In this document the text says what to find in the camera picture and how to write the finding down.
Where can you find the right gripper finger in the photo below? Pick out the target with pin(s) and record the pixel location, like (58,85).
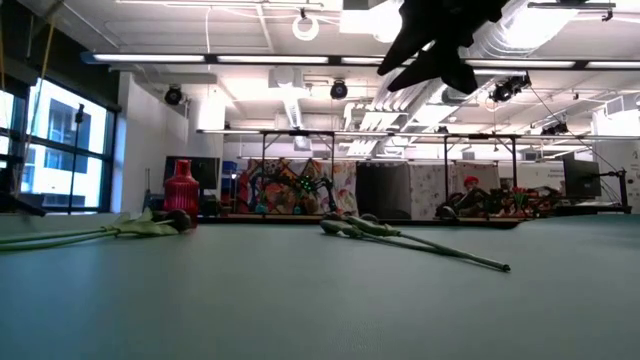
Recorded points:
(455,67)
(407,52)

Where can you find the black artificial tulip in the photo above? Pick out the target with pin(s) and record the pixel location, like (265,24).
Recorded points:
(380,229)

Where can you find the green stem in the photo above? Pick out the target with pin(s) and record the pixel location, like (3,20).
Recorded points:
(332,228)

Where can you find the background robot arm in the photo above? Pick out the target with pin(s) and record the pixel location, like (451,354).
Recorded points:
(305,186)

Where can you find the black monitor on arm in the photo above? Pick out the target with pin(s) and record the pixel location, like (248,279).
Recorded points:
(581,178)

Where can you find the red ribbed vase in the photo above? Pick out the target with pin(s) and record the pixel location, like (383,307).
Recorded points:
(181,192)

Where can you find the black ceiling spotlight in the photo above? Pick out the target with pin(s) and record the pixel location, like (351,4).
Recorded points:
(173,95)
(338,90)

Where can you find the person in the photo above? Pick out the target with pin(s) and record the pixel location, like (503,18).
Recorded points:
(470,181)

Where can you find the white patterned cloth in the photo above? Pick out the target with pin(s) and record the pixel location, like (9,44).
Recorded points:
(427,185)

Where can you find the overhead light bar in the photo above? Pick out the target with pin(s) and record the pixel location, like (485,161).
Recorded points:
(275,60)

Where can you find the black curtain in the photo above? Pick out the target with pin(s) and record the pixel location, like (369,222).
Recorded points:
(382,187)

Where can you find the floral patterned cloth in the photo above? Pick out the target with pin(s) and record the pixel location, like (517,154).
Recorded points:
(345,177)

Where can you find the background robot station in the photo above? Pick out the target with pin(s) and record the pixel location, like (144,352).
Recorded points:
(510,200)

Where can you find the colourful patchwork quilt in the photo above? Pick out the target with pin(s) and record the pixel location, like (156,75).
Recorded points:
(272,192)

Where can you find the blue storage bins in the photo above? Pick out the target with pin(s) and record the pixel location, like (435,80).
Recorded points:
(229,175)

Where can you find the black flat monitor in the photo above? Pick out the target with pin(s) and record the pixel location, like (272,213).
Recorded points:
(205,172)

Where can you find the green table mat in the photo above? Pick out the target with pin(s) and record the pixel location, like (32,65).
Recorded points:
(320,310)

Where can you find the black tripod stand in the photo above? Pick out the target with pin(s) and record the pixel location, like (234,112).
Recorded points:
(79,114)

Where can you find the large window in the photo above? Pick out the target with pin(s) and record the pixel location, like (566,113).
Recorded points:
(55,130)

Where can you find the silver ventilation duct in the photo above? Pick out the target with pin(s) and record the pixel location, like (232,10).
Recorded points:
(492,50)

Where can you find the black metal workcell frame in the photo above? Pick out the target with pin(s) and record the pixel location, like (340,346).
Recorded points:
(514,165)
(263,150)

